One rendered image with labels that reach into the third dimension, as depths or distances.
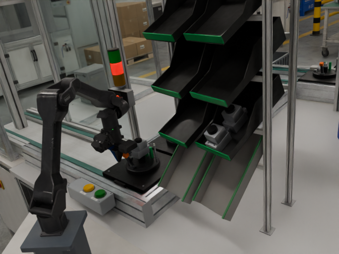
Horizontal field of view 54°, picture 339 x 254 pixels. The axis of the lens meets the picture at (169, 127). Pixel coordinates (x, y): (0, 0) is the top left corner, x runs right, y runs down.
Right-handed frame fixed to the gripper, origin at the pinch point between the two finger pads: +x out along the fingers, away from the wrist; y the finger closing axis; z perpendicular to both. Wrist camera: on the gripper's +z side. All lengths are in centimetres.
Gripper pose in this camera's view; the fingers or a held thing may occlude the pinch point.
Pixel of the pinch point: (117, 153)
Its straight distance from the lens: 126.2
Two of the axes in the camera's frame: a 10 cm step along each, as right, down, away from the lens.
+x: 1.3, 8.9, 4.3
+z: -6.5, 4.1, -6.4
